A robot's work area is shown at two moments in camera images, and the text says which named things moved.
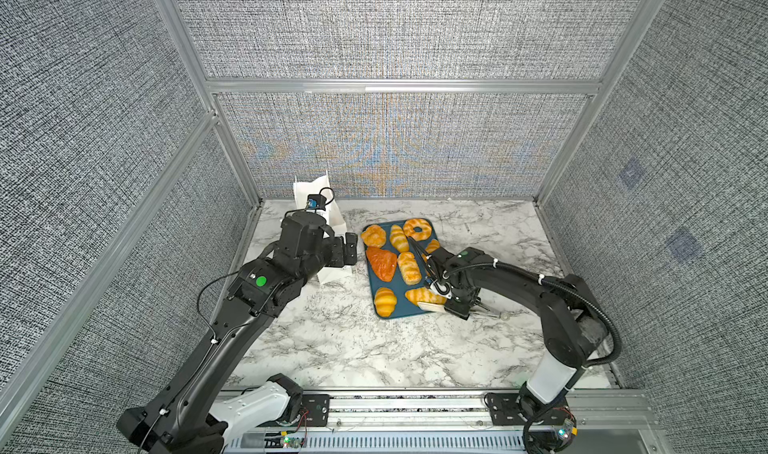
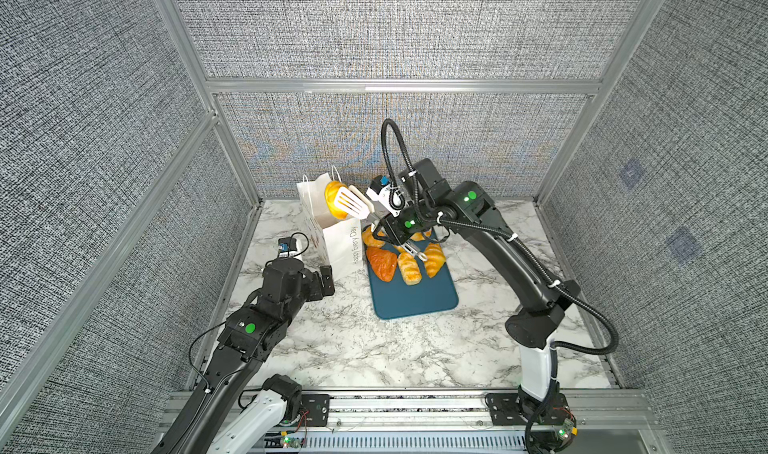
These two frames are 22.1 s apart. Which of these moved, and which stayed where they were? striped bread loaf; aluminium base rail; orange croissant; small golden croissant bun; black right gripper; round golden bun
Moved: small golden croissant bun; black right gripper
Stayed: orange croissant; round golden bun; striped bread loaf; aluminium base rail
